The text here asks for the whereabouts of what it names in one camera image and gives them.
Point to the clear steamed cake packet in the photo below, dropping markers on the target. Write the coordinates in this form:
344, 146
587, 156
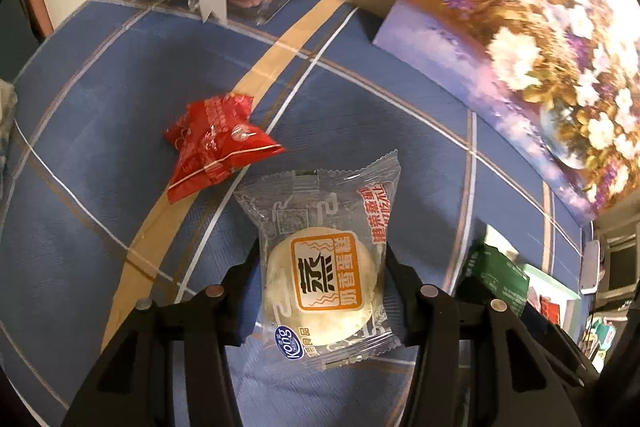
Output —
320, 267

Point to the blue and white snack packet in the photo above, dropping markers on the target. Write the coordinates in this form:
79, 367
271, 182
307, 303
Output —
6, 112

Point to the red snack packet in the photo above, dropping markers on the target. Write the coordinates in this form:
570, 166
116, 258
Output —
215, 142

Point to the blue plaid cloth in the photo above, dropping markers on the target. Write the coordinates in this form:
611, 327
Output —
100, 217

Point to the floral painting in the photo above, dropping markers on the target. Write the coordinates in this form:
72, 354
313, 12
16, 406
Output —
530, 37

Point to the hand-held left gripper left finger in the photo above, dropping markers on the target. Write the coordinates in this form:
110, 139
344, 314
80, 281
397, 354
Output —
252, 297

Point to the green snack package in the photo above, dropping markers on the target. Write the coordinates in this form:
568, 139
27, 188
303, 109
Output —
495, 279

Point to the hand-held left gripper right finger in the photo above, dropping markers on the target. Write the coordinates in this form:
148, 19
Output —
392, 297

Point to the white wall adapter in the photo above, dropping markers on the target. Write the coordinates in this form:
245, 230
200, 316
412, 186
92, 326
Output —
591, 264

